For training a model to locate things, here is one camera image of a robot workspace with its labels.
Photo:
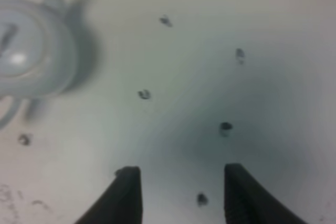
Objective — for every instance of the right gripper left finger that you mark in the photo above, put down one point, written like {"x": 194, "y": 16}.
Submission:
{"x": 121, "y": 202}

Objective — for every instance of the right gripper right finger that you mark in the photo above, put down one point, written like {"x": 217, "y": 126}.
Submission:
{"x": 246, "y": 201}

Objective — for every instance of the light blue porcelain teapot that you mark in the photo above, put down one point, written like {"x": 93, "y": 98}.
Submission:
{"x": 38, "y": 52}

